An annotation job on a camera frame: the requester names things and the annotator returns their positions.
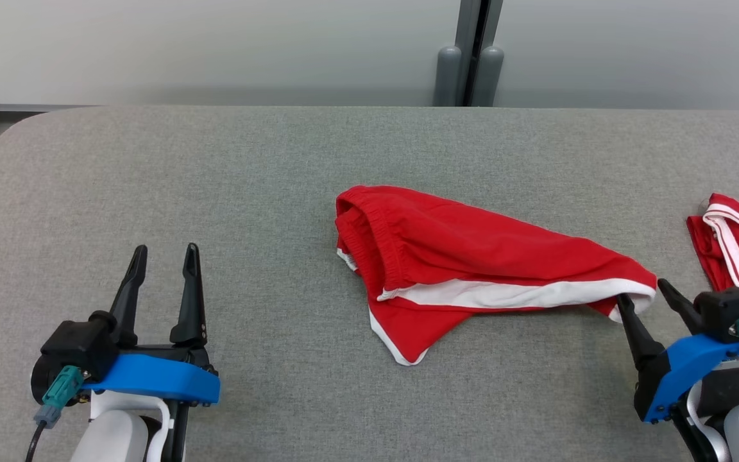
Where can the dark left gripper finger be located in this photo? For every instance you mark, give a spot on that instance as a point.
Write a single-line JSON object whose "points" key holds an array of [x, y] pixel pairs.
{"points": [[191, 308], [127, 301]]}

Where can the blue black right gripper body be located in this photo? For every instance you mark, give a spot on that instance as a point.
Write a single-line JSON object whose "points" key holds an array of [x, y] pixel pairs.
{"points": [[677, 372]]}

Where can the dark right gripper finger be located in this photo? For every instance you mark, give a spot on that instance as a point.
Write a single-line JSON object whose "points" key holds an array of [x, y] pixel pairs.
{"points": [[682, 305], [640, 340]]}

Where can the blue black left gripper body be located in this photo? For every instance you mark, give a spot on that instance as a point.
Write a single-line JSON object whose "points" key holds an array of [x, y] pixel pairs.
{"points": [[151, 378]]}

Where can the red shorts white side band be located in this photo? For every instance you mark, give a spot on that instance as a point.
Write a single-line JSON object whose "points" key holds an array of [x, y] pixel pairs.
{"points": [[472, 244]]}

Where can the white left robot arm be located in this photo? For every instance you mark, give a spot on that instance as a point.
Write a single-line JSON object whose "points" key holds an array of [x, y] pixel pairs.
{"points": [[113, 436]]}

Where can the grey upholstered fabric bench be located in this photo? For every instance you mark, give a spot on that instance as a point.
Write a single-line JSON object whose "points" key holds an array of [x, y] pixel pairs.
{"points": [[215, 192]]}

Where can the grey cylinder bumper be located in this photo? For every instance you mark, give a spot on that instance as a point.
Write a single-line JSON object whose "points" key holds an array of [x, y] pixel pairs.
{"points": [[489, 77], [448, 77]]}

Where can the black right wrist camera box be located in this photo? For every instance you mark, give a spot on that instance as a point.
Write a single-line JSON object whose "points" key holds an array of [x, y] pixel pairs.
{"points": [[725, 308]]}

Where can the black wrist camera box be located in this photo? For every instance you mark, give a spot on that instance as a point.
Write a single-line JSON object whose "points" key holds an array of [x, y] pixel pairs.
{"points": [[725, 308], [77, 343]]}

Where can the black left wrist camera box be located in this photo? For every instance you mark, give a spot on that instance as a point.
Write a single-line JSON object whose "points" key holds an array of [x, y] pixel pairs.
{"points": [[77, 343]]}

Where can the grey partition post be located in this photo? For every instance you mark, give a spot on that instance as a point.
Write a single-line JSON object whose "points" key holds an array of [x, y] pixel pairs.
{"points": [[477, 25]]}

